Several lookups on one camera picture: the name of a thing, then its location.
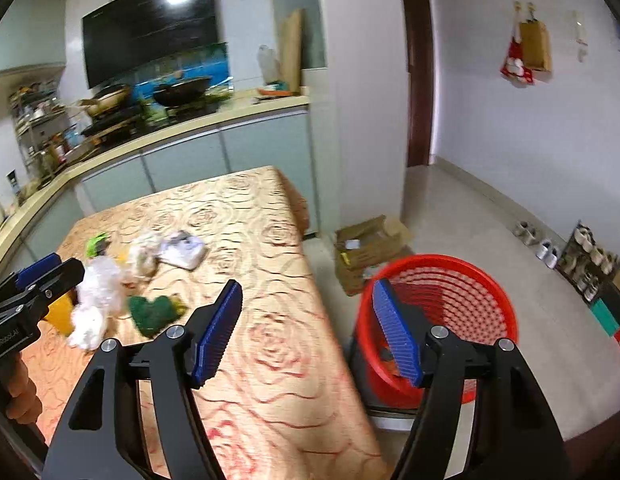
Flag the hanging red bag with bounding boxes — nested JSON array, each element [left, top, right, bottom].
[[500, 2, 536, 86]]

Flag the dark brown door frame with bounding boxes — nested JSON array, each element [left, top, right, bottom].
[[396, 0, 436, 168]]

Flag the grey shoes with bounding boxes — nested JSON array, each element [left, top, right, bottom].
[[512, 220, 538, 246]]

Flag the green snack packet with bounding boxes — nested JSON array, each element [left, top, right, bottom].
[[86, 232, 113, 257]]

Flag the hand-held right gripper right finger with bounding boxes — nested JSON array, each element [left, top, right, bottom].
[[371, 278, 573, 480]]

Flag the hanging wooden board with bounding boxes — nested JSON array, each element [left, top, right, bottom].
[[519, 2, 553, 73]]

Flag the clear plastic bottle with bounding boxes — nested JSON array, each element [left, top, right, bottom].
[[258, 45, 281, 86]]

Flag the golden pan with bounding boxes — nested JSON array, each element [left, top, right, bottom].
[[79, 85, 133, 118]]

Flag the red plastic basket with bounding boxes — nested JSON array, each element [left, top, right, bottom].
[[354, 255, 520, 406]]

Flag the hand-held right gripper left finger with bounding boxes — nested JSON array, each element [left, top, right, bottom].
[[40, 279, 243, 480]]

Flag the grey wall cabinet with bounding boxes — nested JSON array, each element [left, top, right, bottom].
[[0, 0, 67, 78]]

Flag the white plastic bag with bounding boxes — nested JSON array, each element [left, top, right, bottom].
[[67, 305, 111, 351]]

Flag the cardboard box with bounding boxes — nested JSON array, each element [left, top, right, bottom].
[[334, 215, 413, 296]]

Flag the crumpled clear yellow wrapper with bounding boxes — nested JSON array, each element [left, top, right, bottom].
[[117, 231, 163, 281]]

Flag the clear plastic bag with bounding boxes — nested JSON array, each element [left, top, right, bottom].
[[77, 255, 126, 318]]

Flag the white shoes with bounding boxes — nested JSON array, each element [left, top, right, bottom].
[[537, 241, 561, 268]]

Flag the leaning wooden cutting board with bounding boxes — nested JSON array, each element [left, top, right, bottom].
[[280, 8, 306, 96]]

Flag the yellow packet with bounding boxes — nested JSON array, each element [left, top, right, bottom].
[[44, 292, 76, 336]]

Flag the blue backsplash panel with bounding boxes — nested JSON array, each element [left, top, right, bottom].
[[125, 42, 231, 111]]

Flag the green white red box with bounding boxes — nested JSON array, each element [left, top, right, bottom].
[[590, 285, 620, 361]]

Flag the person's left hand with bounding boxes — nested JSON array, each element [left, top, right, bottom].
[[2, 352, 42, 418]]

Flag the black wok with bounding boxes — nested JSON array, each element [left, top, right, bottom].
[[152, 76, 213, 108]]

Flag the black gas stove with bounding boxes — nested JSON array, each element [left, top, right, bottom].
[[82, 97, 226, 136]]

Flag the row of shoes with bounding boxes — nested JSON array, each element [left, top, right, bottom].
[[557, 220, 620, 303]]

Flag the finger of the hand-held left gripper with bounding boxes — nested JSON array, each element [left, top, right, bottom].
[[15, 253, 61, 288], [21, 258, 86, 321]]

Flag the grey kitchen counter cabinet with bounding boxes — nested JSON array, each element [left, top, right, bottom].
[[0, 87, 321, 281]]

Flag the metal spice rack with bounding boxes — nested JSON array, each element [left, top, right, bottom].
[[9, 80, 73, 171]]

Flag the black range hood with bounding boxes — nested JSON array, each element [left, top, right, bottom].
[[81, 0, 217, 89]]

